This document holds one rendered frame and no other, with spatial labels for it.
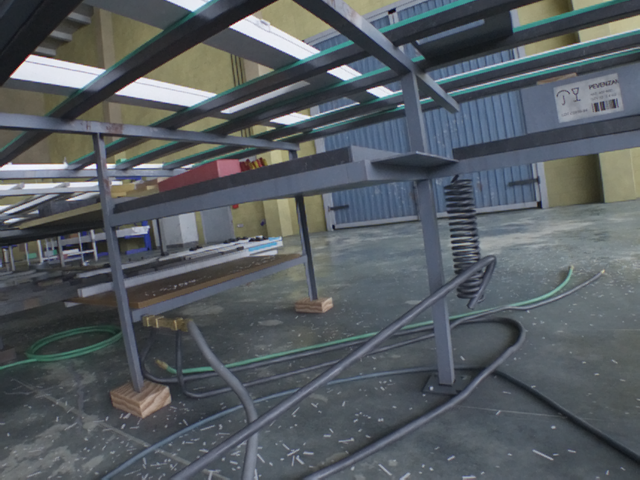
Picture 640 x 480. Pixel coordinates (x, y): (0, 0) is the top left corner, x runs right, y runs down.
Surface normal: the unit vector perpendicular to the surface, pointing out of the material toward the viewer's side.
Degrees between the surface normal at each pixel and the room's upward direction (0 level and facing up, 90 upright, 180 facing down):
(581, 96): 90
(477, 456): 0
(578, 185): 90
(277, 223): 90
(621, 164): 90
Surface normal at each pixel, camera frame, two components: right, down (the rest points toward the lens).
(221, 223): -0.54, 0.10
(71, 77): 0.83, -0.11
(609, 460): -0.14, -0.99
